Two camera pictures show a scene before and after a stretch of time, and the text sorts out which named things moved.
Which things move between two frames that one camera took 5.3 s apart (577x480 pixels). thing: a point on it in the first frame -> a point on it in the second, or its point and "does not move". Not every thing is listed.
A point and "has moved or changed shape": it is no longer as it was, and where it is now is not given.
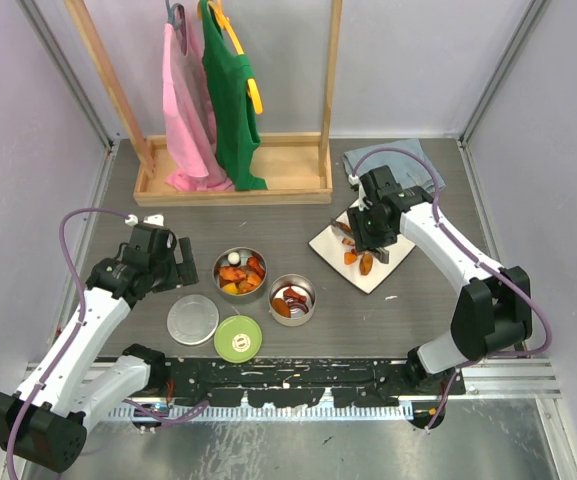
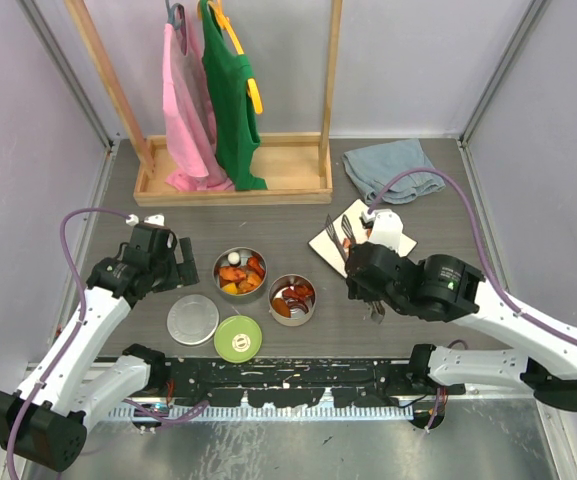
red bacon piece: [290, 293] has moved or changed shape
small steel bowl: [292, 300] does not move
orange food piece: [232, 274] does not move
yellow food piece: [230, 288] does not move
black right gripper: [363, 239] -> [359, 290]
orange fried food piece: [280, 307] does not move
